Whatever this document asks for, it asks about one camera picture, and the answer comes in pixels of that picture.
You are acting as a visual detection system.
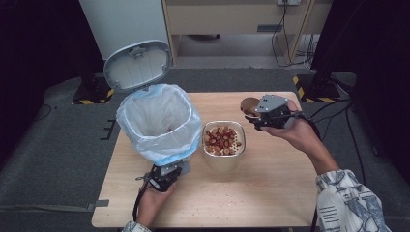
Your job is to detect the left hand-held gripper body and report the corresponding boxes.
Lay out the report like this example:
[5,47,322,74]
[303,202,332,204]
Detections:
[141,160,191,193]

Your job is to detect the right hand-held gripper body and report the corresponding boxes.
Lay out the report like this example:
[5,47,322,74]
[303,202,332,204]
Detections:
[254,94,297,129]

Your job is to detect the beige paper cup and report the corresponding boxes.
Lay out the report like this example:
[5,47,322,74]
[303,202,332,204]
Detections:
[240,97,263,120]

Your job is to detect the trash bin with plastic liner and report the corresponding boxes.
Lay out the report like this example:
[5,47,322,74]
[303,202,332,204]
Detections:
[115,83,203,167]

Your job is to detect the beige square bowl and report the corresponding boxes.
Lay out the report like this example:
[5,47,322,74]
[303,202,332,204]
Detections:
[201,120,247,173]

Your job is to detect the person's left hand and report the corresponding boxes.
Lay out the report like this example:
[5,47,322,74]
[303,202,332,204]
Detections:
[136,185,177,228]

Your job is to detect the person's right hand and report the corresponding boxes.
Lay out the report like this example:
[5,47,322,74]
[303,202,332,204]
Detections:
[260,100,323,155]

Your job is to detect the pile of red dates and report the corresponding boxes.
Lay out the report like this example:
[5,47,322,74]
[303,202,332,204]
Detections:
[204,125,244,157]

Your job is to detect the striped black stand base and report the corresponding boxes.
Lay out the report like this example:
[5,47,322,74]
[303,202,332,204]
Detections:
[72,74,116,105]
[292,72,343,104]

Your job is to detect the grey tape strip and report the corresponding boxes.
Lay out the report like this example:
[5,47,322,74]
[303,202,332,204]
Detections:
[86,199,110,213]

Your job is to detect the light wooden desk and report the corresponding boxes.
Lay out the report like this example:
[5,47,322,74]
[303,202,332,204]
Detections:
[161,0,333,66]

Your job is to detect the dark curtain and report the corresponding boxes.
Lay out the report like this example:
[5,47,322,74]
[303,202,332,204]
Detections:
[309,0,410,177]

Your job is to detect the left hand-held gripper black cable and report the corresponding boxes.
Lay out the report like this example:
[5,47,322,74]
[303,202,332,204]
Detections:
[132,180,151,223]

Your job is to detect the black hanging cables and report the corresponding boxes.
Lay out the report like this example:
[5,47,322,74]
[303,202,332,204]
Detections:
[270,0,320,70]

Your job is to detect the black floor cables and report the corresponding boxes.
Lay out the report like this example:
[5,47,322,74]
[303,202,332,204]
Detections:
[308,96,380,187]

